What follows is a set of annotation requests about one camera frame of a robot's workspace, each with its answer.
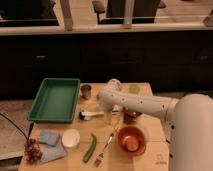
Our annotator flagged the black office chair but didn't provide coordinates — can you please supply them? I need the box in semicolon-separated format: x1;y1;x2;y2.
92;0;166;25

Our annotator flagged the dark purple bowl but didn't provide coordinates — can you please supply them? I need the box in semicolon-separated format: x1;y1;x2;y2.
123;108;141;124

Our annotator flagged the blue sponge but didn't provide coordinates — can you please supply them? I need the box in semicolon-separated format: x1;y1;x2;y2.
38;130;59;146

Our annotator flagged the small metal cup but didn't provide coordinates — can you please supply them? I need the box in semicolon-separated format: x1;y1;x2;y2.
81;84;91;100

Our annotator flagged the white round container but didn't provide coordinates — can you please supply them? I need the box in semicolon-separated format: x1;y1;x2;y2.
62;129;80;148

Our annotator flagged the bunch of brown grapes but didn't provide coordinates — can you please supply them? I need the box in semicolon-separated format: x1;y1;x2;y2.
24;138;42;164

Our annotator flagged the orange clay bowl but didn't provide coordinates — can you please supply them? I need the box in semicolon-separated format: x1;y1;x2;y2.
116;125;146;157

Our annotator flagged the silver fork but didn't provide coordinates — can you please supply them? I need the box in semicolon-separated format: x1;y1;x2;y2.
94;133;114;167

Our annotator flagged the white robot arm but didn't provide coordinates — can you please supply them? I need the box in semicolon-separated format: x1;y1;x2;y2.
98;79;213;171

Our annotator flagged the green plastic tray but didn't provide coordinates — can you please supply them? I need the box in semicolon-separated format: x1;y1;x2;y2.
28;78;80;123

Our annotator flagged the green chili pepper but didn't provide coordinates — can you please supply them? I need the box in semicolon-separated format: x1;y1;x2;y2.
82;134;97;163

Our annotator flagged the white handled dish brush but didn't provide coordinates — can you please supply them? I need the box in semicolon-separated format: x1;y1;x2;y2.
79;111;105;121

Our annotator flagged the black cable left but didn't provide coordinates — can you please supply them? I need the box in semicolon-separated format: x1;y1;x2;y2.
0;112;35;141

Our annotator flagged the orange fruit in bowl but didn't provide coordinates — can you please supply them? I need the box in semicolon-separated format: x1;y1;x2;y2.
125;137;139;152

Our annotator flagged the grey blue cloth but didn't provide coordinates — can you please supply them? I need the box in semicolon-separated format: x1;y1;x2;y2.
41;141;66;163

